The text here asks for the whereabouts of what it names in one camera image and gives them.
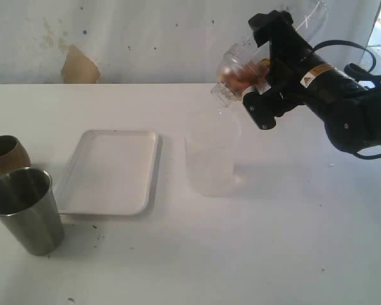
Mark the clear graduated shaker cup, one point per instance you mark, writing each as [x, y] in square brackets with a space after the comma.
[290, 44]

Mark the translucent plastic container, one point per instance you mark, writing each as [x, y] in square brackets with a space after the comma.
[210, 142]

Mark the white rectangular tray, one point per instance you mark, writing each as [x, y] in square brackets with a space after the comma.
[110, 173]

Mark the brown wooden cup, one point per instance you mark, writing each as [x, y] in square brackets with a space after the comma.
[12, 155]

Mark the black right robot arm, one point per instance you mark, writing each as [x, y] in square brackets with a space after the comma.
[348, 102]

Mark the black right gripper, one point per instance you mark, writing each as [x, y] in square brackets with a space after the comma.
[284, 93]

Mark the clear dome strainer lid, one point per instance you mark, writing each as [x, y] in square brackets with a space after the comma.
[243, 67]

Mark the stainless steel tumbler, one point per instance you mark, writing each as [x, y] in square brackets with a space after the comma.
[29, 211]

